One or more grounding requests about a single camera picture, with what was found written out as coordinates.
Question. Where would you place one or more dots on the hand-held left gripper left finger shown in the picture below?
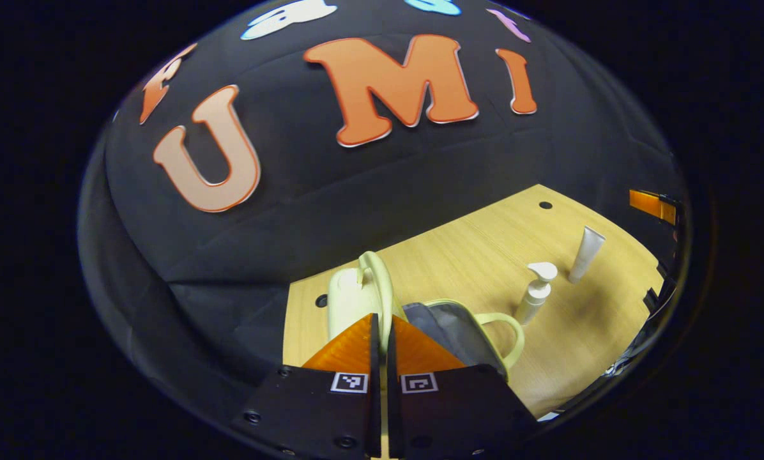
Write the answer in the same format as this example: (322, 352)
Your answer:
(374, 358)

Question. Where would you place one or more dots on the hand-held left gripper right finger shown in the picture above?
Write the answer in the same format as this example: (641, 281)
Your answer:
(393, 364)

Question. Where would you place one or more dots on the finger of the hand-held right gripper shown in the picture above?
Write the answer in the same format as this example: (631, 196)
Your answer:
(650, 204)

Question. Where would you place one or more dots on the pale yellow suitcase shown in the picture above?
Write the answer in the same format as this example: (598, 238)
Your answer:
(350, 300)

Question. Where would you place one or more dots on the white squeeze tube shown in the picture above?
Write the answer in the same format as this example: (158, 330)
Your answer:
(586, 252)

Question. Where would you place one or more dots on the white pump bottle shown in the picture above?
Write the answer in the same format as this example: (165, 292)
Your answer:
(534, 297)

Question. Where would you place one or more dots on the black backdrop cloth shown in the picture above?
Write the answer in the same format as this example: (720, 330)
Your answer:
(292, 211)

